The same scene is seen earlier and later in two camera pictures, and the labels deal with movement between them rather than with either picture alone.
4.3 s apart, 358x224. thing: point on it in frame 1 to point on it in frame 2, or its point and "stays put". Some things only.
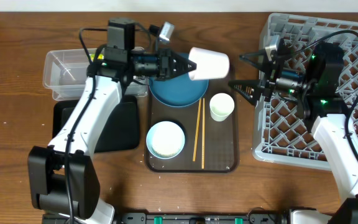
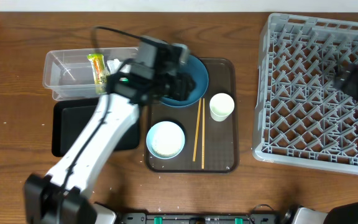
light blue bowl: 165,140 stays put
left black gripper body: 143,66 to 176,88
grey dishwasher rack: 281,136 stays put
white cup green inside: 220,106 stays put
